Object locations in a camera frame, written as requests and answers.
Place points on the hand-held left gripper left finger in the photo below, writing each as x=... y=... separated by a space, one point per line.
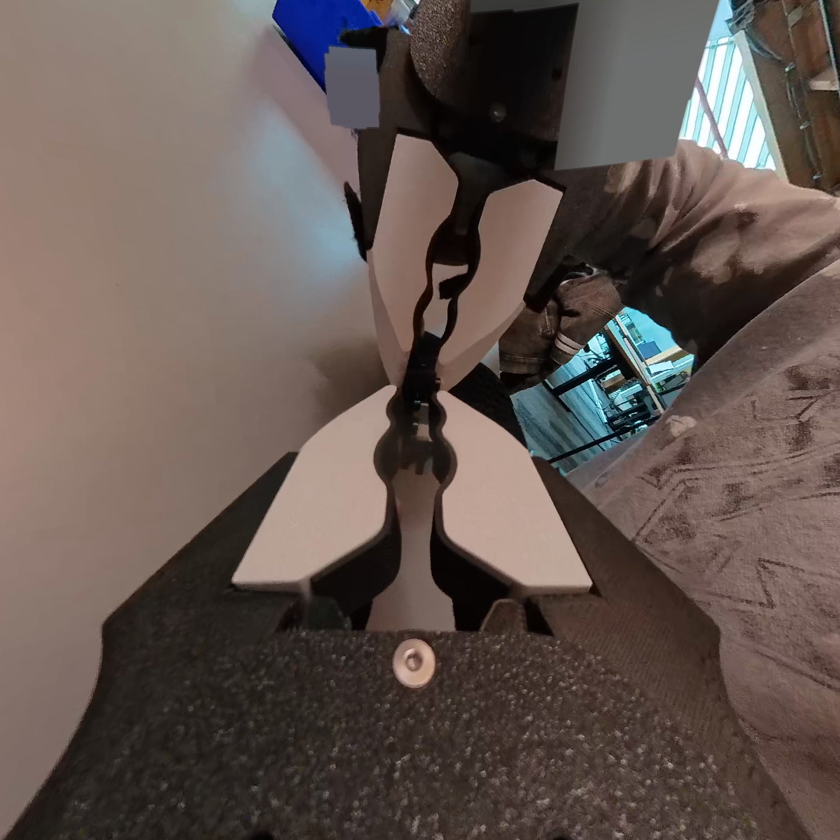
x=315 y=512

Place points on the black chair seat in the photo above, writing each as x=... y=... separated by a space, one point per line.
x=489 y=400

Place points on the black and white lego car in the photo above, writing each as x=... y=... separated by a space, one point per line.
x=420 y=374

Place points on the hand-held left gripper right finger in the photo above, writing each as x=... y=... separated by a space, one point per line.
x=512 y=518

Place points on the blue storage bin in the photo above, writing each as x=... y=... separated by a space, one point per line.
x=308 y=26

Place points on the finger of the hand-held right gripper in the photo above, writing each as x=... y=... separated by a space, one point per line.
x=512 y=249
x=407 y=210

